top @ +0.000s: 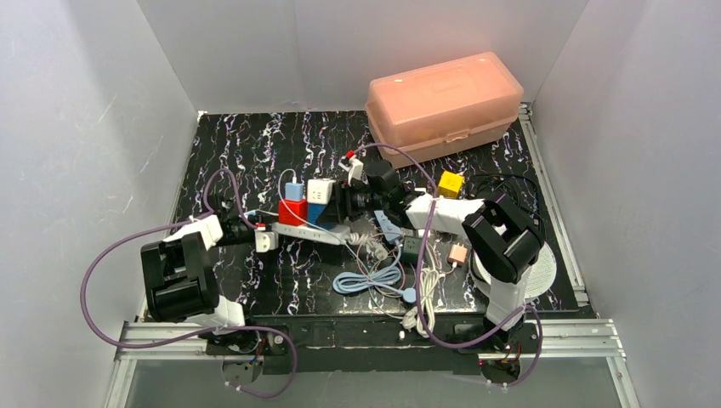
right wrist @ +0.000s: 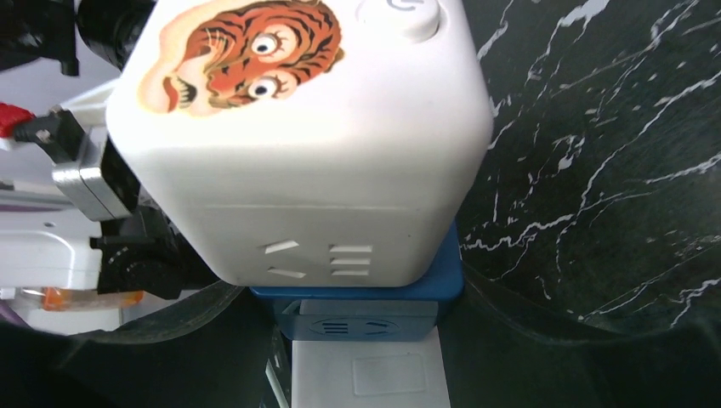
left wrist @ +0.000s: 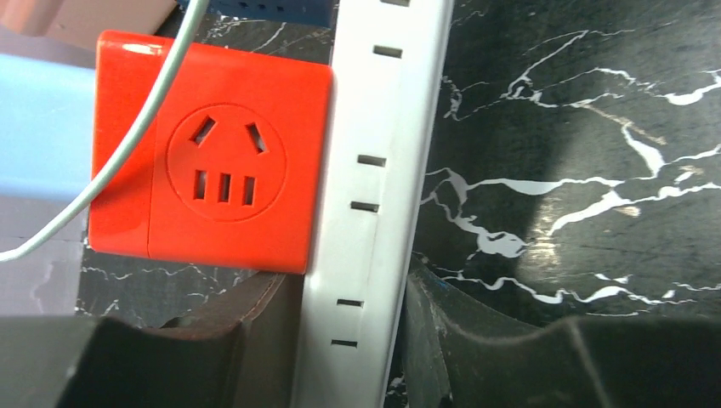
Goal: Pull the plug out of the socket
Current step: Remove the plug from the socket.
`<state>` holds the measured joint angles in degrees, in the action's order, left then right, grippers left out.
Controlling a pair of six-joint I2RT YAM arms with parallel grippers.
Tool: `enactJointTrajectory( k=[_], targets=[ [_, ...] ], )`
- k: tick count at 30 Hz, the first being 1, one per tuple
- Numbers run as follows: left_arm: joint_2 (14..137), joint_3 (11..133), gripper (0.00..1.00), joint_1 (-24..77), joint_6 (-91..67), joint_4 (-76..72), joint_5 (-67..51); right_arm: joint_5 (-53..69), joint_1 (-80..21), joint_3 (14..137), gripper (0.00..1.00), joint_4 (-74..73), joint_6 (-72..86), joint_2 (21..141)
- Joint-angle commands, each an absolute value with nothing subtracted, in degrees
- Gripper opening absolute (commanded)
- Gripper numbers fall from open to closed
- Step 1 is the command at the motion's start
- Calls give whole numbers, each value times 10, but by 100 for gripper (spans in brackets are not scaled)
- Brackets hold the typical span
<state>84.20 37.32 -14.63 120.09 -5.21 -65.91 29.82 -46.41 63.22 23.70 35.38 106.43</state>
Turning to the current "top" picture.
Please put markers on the red power adapter plug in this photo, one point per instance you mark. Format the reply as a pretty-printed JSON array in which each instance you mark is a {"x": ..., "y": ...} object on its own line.
[{"x": 292, "y": 213}]

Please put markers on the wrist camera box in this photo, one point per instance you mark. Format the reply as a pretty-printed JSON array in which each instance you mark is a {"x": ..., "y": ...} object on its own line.
[
  {"x": 353, "y": 166},
  {"x": 266, "y": 239}
]

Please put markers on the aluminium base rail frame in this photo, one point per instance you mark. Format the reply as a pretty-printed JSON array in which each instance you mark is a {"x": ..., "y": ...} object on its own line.
[{"x": 360, "y": 343}]

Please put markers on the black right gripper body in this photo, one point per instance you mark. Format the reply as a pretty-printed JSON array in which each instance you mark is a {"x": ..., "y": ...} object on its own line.
[{"x": 346, "y": 199}]

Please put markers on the yellow cube socket adapter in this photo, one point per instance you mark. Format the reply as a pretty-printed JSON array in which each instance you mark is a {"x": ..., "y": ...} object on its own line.
[{"x": 450, "y": 185}]

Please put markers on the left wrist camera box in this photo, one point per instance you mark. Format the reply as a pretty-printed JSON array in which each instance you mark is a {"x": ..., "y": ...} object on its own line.
[{"x": 266, "y": 239}]

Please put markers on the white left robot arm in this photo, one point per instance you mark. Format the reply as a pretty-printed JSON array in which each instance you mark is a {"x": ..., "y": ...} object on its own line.
[{"x": 180, "y": 285}]

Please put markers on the small pink usb plug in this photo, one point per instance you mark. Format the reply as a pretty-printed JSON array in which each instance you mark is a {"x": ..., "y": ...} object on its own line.
[{"x": 457, "y": 255}]

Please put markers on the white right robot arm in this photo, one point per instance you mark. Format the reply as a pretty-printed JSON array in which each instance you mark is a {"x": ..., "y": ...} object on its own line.
[{"x": 502, "y": 237}]

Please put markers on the long white power strip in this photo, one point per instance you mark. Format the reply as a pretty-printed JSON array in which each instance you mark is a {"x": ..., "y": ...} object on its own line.
[{"x": 337, "y": 235}]

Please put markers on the pink translucent storage box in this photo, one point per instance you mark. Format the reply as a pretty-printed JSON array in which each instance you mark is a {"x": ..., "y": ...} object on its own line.
[{"x": 442, "y": 109}]

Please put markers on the light blue socket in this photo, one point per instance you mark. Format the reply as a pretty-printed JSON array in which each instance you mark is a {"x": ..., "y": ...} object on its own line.
[{"x": 391, "y": 232}]

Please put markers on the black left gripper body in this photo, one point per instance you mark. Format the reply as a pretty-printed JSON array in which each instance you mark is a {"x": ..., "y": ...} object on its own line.
[{"x": 247, "y": 231}]

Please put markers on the small light blue charger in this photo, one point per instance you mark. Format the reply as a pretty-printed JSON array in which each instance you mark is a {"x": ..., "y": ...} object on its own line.
[{"x": 294, "y": 191}]

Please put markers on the blue power adapter plug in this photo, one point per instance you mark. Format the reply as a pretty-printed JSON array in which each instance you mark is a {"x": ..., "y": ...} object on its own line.
[{"x": 313, "y": 213}]

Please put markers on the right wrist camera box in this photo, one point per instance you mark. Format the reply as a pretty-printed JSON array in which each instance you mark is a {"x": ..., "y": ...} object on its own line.
[{"x": 353, "y": 166}]

